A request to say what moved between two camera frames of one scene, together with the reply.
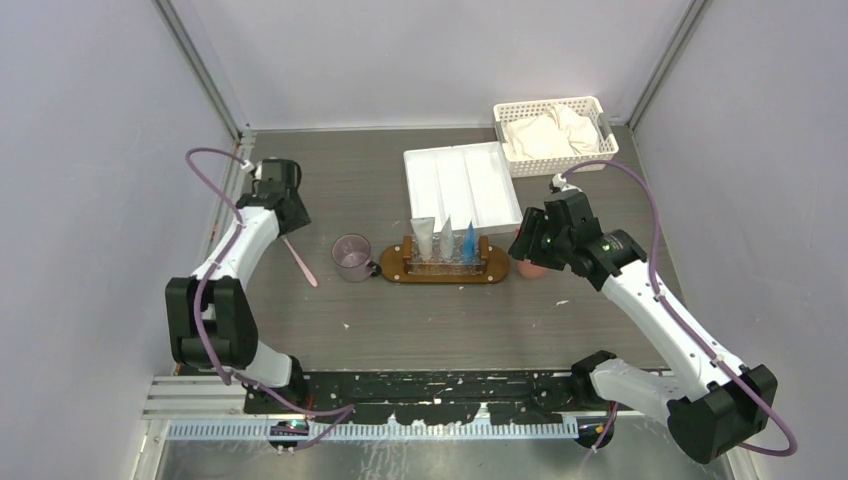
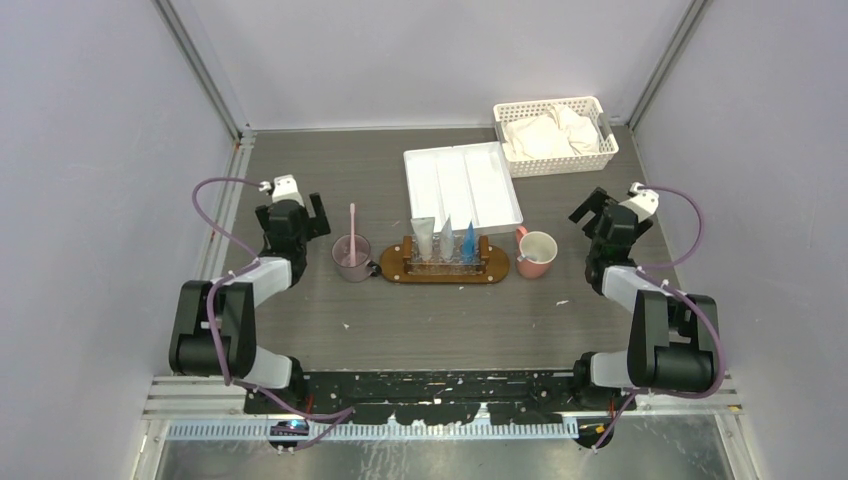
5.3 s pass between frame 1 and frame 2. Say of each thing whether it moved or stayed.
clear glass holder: stayed
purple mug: stayed
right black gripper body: moved
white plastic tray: stayed
